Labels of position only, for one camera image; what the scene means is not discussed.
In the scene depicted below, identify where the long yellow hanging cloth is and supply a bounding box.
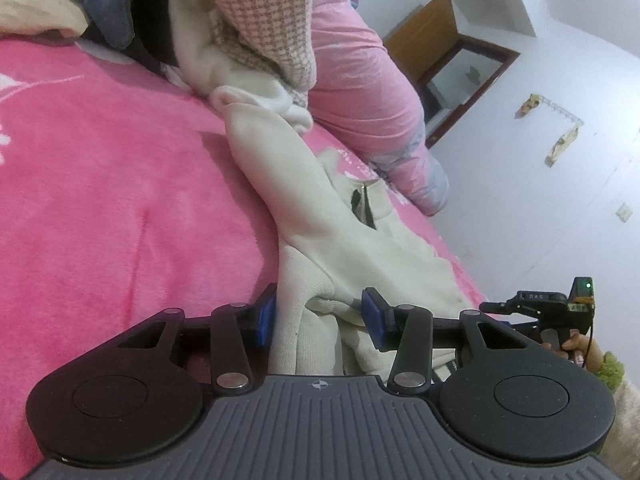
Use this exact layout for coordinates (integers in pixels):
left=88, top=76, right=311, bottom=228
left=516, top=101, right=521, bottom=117
left=546, top=127, right=582, bottom=167

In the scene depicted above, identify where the pink and grey quilt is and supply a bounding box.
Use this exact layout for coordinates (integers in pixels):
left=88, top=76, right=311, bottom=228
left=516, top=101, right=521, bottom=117
left=305, top=0, right=450, bottom=217

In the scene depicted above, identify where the beige zip jacket black trim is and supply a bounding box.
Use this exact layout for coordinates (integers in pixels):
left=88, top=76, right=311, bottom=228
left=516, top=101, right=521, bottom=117
left=222, top=100, right=482, bottom=377

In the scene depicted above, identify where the pink floral blanket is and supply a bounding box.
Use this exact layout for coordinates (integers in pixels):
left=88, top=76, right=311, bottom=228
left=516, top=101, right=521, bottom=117
left=0, top=35, right=494, bottom=480

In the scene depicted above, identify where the person's right hand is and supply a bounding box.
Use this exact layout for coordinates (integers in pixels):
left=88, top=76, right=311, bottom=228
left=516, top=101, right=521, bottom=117
left=542, top=332, right=594, bottom=369

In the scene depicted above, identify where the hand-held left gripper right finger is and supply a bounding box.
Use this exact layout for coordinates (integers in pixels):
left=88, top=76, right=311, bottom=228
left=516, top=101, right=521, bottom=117
left=362, top=287, right=538, bottom=396

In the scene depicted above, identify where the dark wooden door frame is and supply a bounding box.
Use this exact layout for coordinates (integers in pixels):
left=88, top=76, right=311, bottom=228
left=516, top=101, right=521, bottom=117
left=415, top=35, right=522, bottom=149

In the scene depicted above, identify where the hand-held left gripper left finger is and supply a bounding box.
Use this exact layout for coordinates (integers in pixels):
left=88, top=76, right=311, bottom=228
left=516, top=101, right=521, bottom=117
left=116, top=282, right=278, bottom=396

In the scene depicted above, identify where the black garment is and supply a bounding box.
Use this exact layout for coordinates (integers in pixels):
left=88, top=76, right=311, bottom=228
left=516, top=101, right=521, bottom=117
left=80, top=0, right=187, bottom=69

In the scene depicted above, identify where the white wall hook rack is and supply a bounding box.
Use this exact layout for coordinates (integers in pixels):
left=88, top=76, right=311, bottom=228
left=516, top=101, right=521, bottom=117
left=530, top=95, right=586, bottom=127

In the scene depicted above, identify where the person's right forearm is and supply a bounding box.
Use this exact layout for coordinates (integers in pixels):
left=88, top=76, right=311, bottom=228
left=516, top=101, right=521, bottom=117
left=585, top=350, right=640, bottom=480

